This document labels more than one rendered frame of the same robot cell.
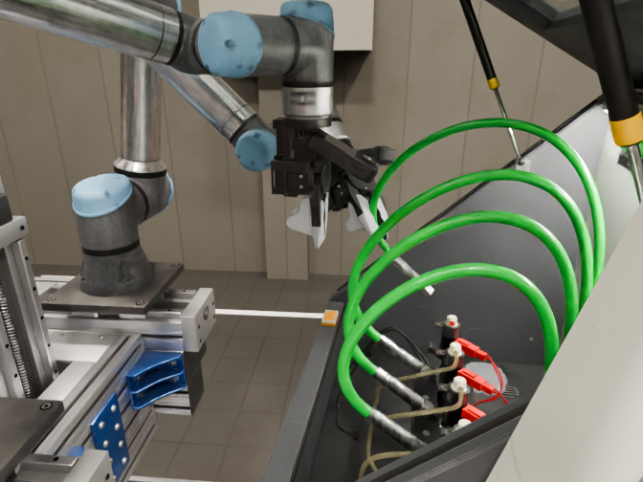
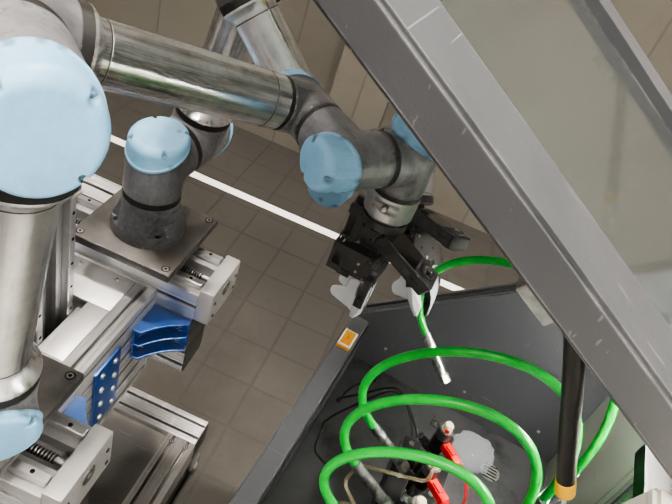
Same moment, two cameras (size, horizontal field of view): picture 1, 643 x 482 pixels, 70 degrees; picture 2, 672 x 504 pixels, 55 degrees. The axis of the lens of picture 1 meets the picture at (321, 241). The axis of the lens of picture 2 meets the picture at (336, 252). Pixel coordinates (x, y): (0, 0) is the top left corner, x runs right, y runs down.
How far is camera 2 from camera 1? 0.44 m
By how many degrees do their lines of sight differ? 16
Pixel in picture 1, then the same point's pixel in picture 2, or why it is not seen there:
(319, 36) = (421, 166)
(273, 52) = (368, 183)
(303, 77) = (392, 193)
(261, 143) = not seen: hidden behind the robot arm
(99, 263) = (135, 213)
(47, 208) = not seen: outside the picture
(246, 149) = not seen: hidden behind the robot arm
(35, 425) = (60, 394)
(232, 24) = (338, 162)
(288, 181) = (345, 261)
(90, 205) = (144, 160)
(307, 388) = (298, 419)
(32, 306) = (66, 253)
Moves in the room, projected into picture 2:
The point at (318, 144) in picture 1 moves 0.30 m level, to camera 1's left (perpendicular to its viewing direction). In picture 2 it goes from (384, 246) to (192, 173)
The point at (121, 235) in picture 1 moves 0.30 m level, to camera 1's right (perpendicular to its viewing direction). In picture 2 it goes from (166, 195) to (310, 250)
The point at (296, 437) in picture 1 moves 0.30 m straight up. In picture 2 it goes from (272, 468) to (317, 357)
